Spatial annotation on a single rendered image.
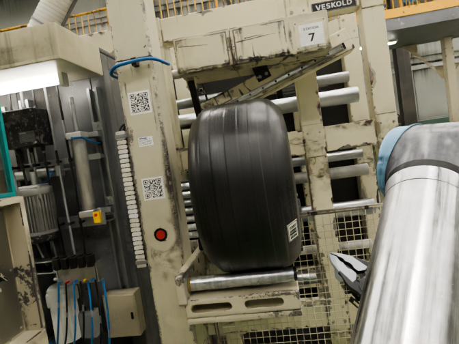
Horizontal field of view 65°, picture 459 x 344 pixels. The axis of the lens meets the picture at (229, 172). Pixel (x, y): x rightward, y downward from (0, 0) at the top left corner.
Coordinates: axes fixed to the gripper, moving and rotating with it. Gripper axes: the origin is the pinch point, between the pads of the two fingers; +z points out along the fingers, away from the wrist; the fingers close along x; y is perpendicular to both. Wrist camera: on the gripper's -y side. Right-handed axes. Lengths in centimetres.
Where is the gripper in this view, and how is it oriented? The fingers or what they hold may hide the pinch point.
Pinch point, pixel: (334, 255)
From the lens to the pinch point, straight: 99.7
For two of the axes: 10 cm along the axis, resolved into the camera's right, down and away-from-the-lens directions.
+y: 0.2, 7.1, 7.0
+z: -6.6, -5.2, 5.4
